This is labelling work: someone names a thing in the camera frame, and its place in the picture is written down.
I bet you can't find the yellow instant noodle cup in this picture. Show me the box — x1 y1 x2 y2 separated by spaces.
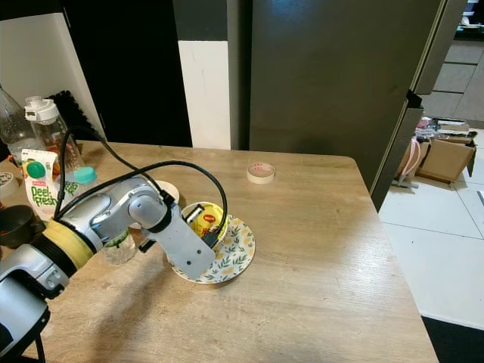
188 201 226 241

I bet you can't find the dark grey fridge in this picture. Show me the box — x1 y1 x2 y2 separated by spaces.
227 0 470 211

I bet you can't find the floral ceramic plate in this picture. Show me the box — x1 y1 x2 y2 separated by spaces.
168 214 256 285

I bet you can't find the small white tape roll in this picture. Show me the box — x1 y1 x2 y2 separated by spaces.
247 161 276 185

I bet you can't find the wooden dining table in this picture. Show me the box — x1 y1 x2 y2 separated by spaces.
0 140 441 363

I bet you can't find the small black bowl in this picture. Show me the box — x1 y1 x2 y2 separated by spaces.
0 204 37 249

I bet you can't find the large cream tape roll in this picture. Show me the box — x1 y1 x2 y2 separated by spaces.
0 172 16 194

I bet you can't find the tall clear bottle teal cap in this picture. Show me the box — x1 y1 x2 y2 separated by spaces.
0 87 39 163

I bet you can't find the open brown cardboard box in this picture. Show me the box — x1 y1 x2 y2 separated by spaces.
420 130 479 184

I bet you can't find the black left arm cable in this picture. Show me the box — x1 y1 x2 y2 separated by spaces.
54 127 229 247

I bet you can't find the light grey left wrist camera mount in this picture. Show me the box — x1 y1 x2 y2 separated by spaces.
165 203 216 279

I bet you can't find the black foam wall panel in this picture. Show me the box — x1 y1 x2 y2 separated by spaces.
45 91 108 143

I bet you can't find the pink hose bundle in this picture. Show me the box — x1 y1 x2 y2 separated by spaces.
408 136 424 182

